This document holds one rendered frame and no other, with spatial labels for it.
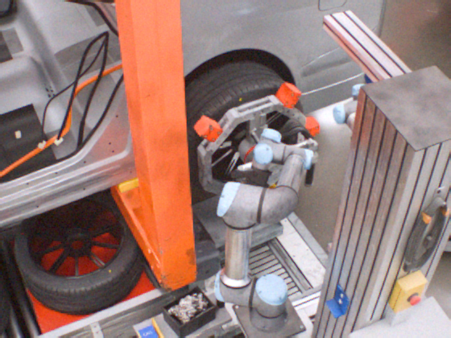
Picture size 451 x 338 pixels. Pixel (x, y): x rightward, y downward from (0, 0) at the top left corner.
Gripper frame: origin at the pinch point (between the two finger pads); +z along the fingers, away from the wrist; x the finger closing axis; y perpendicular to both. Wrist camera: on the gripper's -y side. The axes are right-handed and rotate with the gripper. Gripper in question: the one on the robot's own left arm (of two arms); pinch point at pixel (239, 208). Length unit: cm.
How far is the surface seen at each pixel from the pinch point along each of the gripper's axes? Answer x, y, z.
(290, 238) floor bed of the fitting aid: 96, -7, 47
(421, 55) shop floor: 295, -26, -59
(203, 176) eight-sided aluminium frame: 20.0, -31.4, 5.4
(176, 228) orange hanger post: -19.3, -14.1, 12.8
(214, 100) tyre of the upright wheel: 17, -37, -30
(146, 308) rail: 1, -28, 73
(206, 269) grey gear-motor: 32, -19, 54
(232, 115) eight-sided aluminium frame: 18.0, -26.5, -27.6
